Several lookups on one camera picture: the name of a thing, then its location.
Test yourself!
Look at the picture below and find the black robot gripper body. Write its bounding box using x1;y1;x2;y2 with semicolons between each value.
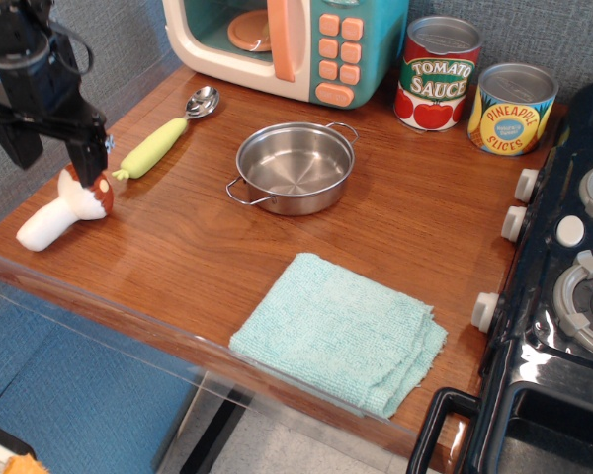
0;1;107;142

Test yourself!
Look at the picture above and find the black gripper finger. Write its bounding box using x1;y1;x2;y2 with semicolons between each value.
66;141;108;188
0;117;43;170

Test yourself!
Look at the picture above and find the white brown plush mushroom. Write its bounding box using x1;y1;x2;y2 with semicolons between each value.
16;165;114;252

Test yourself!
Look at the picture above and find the small steel pan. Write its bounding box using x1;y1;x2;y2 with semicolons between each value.
225;122;360;216

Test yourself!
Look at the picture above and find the orange microwave plate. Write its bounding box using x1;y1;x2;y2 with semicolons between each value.
227;10;271;52

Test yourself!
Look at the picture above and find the teal toy microwave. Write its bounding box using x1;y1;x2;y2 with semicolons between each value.
163;0;409;110

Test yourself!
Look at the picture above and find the light blue folded cloth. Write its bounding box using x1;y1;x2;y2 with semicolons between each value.
229;253;448;419

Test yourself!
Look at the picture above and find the orange fuzzy object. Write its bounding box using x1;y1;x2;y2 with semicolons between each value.
2;454;49;474

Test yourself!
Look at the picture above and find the tomato sauce can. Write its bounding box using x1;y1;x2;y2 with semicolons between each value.
394;16;482;131

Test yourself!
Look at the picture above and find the white stove knob lower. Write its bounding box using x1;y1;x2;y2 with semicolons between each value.
471;292;499;333

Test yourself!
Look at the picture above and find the white stove knob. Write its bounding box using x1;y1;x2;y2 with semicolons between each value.
514;168;540;203
471;292;499;333
501;206;527;243

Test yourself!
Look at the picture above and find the pineapple slices can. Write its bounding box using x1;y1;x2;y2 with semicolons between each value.
467;63;558;157

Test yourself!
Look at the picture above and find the white stove knob middle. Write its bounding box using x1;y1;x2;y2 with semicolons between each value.
501;206;527;243

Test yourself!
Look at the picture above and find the white stove knob upper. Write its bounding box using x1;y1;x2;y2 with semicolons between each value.
514;168;540;203

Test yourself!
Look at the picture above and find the black toy stove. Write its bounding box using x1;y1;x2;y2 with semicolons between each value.
407;84;593;473

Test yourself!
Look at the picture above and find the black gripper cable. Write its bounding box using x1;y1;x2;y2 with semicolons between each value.
48;19;95;76

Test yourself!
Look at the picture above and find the yellow-handled metal spoon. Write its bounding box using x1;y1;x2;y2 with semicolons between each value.
112;86;220;181

